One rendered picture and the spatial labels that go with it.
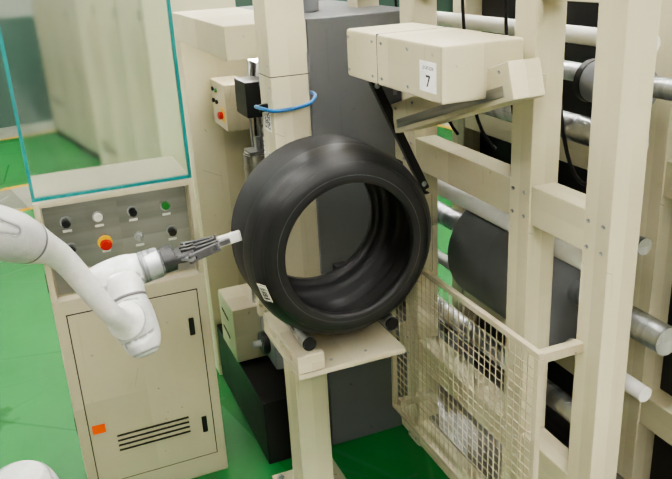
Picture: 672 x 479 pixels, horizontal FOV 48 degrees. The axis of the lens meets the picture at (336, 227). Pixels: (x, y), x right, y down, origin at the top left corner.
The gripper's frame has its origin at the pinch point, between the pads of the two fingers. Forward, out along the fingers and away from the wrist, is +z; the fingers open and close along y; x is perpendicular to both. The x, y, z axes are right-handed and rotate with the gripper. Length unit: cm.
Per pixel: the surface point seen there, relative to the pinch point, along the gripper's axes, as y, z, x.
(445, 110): -15, 68, -23
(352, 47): 21, 57, -40
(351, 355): -7, 27, 49
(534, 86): -46, 76, -32
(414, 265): -13, 51, 23
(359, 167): -12.3, 39.3, -13.2
